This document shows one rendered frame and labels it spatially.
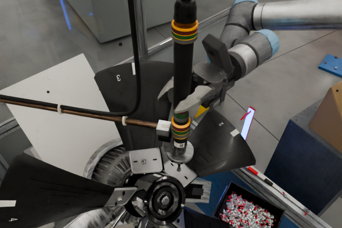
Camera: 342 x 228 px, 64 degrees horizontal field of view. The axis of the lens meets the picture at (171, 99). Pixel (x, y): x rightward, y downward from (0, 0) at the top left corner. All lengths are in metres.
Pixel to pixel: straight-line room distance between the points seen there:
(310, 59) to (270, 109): 1.01
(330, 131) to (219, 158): 0.51
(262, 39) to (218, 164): 0.37
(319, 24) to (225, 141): 0.41
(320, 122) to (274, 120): 1.44
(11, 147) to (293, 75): 2.66
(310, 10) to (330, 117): 0.52
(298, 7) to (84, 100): 0.66
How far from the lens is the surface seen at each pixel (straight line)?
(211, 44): 0.54
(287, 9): 0.78
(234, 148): 0.89
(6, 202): 0.66
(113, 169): 0.82
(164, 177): 0.69
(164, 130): 0.63
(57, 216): 0.73
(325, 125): 1.20
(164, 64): 0.73
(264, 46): 0.71
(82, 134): 0.90
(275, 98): 2.83
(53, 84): 0.88
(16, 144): 1.39
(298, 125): 1.24
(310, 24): 0.77
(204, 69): 0.60
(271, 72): 3.14
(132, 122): 0.65
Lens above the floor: 1.87
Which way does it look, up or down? 45 degrees down
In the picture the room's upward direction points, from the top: straight up
